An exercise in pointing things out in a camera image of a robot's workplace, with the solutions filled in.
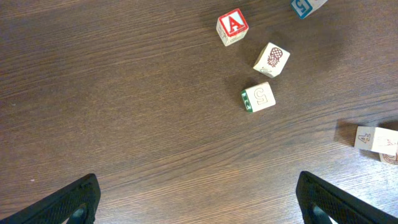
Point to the green edged number five block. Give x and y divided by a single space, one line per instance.
258 97

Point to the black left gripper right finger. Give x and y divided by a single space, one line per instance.
322 202

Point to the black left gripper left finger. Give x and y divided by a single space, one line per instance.
75 203

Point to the pineapple picture wooden block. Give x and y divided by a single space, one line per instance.
271 60

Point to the red letter U block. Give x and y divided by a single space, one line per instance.
388 159

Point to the blue edged wooden block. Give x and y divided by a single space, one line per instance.
304 8

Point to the ice cream number four block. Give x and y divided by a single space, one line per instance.
376 139

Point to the red letter A block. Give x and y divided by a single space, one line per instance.
231 27

